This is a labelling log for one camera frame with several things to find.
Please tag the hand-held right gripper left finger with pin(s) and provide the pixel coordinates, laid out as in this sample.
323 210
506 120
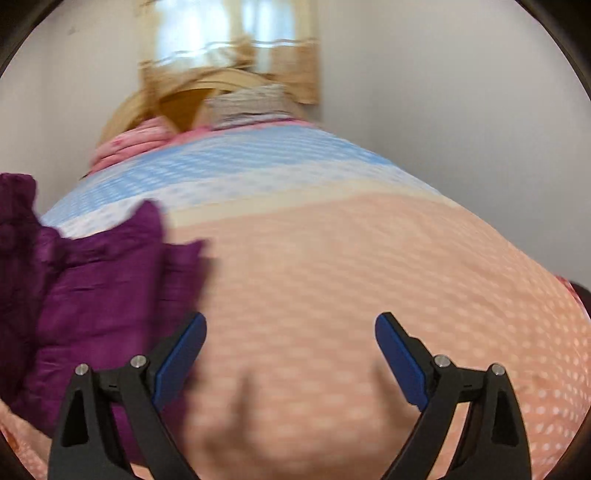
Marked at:
178 364

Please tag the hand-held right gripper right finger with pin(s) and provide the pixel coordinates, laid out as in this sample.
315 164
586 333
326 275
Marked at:
401 364

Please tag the purple garment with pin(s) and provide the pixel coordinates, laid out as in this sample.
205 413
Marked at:
92 300

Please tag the bed with striped blanket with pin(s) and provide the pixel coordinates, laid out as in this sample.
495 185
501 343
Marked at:
346 254

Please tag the pink folded blanket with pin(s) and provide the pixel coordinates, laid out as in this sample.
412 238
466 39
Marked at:
134 138

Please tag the wooden headboard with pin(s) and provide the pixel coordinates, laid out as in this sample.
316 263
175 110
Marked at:
184 104

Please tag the grey patterned pillow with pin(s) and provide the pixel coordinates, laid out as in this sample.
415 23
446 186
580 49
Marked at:
249 108

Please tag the beige window curtain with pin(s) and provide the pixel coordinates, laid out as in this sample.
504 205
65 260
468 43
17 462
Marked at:
295 69

